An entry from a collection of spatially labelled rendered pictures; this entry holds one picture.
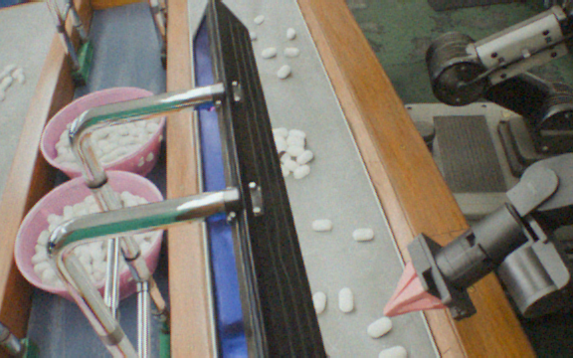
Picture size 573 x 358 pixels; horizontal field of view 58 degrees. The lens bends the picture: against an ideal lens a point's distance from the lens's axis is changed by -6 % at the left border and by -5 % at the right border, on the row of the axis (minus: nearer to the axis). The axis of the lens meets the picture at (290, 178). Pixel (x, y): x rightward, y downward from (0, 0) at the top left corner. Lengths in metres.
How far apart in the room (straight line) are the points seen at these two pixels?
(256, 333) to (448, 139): 1.17
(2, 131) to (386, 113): 0.85
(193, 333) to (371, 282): 0.27
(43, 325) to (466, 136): 1.10
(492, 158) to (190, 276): 0.87
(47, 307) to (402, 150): 0.68
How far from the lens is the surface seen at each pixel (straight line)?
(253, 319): 0.36
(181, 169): 1.00
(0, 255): 1.00
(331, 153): 1.01
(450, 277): 0.65
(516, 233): 0.63
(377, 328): 0.76
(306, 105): 1.13
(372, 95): 1.11
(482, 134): 1.50
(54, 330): 0.97
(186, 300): 0.81
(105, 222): 0.44
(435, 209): 0.89
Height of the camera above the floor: 1.42
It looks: 44 degrees down
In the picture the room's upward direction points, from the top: 7 degrees counter-clockwise
